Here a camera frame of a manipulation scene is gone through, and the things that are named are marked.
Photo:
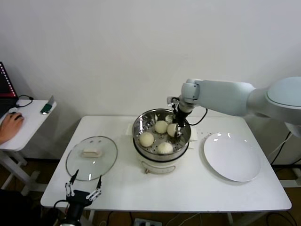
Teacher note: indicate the round white plate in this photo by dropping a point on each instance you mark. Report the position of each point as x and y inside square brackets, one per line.
[230, 155]

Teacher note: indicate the white steamed baozi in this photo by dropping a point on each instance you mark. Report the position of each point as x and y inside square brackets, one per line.
[146, 139]
[165, 148]
[171, 130]
[161, 127]

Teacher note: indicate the white power strip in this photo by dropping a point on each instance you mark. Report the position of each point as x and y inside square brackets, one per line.
[148, 222]

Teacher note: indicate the white work table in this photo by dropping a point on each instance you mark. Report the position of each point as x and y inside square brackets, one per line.
[145, 193]

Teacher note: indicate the green circuit board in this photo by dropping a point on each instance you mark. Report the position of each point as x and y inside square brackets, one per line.
[46, 108]

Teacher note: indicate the stainless steel steamer basket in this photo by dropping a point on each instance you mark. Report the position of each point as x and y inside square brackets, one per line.
[145, 120]

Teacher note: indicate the round glass pot lid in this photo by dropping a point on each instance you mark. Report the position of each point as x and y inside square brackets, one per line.
[107, 150]

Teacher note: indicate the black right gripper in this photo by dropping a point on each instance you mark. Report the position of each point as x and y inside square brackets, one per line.
[179, 118]

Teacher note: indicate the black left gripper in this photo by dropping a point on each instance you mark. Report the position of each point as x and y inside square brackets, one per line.
[78, 197]

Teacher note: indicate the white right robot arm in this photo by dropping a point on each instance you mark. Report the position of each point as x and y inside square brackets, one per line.
[223, 96]

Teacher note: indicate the white electric cooker base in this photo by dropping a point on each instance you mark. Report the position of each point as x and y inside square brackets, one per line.
[160, 168]

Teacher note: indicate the black laptop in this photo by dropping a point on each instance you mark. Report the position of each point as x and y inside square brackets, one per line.
[4, 94]

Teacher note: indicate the bare person hand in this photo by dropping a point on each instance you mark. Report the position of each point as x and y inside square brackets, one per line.
[10, 128]

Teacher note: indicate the white side table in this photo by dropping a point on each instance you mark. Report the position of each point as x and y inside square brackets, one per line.
[35, 131]

